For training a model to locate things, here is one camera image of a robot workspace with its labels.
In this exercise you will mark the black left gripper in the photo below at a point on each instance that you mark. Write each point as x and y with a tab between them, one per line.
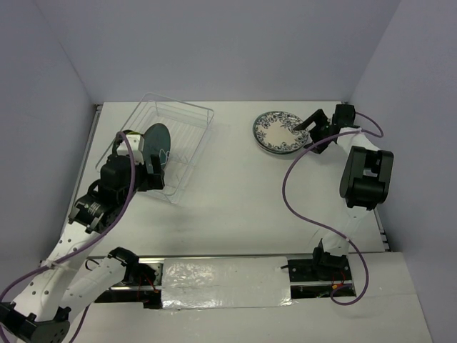
151	181

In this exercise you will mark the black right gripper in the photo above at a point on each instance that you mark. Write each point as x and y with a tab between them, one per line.
319	118

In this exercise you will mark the dark green plate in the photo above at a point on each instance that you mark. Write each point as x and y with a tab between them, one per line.
157	141

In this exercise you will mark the blue white floral plate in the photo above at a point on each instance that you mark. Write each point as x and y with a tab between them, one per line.
275	129

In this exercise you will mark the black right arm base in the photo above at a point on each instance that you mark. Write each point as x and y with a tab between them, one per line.
309	282

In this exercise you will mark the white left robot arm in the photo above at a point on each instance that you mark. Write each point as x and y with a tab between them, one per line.
43	311

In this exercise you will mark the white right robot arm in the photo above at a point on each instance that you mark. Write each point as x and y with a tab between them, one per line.
364	183

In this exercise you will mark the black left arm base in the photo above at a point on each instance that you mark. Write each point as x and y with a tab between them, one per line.
143	288

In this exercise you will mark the silver foil sheet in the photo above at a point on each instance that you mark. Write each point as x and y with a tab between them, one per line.
223	283

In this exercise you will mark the clear wire dish rack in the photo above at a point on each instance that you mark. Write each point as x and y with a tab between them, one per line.
188	125

